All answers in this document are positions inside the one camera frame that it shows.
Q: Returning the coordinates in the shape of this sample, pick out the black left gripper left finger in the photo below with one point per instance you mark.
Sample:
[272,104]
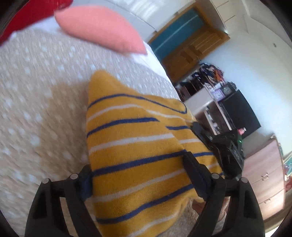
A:
[46,216]

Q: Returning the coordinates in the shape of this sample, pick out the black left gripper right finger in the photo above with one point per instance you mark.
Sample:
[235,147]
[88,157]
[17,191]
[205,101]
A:
[243,218]

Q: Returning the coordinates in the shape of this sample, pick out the yellow striped knit sweater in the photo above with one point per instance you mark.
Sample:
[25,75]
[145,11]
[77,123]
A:
[136,144]

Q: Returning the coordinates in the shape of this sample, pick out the pile of clothes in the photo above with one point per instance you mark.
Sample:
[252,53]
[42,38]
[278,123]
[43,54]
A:
[205,75]

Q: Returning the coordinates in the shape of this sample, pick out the person's right hand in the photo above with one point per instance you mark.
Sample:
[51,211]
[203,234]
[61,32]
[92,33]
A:
[211,216]

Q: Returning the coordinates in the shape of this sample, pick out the pink water bottle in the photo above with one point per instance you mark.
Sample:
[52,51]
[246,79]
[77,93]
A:
[241,131]

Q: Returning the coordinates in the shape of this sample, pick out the black television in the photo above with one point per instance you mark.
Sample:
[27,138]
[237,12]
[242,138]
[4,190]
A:
[240,113]

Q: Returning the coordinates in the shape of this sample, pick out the wooden drawer chest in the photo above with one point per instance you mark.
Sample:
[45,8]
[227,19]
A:
[265,171]

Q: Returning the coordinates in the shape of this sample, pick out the white shelf unit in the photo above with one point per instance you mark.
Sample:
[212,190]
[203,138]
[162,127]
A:
[207,112]

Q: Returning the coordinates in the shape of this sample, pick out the purple alarm clock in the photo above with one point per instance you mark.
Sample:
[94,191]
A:
[218,95]

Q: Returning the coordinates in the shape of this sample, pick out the dark mantel clock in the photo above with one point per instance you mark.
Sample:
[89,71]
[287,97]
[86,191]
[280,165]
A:
[228,89]

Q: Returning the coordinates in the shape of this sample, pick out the wooden door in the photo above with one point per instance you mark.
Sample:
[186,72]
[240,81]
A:
[186,57]

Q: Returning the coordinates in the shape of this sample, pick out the teal door curtain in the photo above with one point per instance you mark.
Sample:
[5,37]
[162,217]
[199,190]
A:
[176,33]

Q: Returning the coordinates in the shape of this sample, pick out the beige dotted quilted bedspread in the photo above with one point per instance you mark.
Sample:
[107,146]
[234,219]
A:
[44,102]

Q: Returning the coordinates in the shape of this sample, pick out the white glossy wardrobe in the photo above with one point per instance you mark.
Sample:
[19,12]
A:
[149,17]

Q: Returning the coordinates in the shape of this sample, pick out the pink knit pillow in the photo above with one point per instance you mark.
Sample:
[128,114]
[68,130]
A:
[101,25]

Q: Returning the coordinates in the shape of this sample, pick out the red embroidered pillow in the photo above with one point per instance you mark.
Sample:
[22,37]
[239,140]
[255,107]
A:
[22,14]

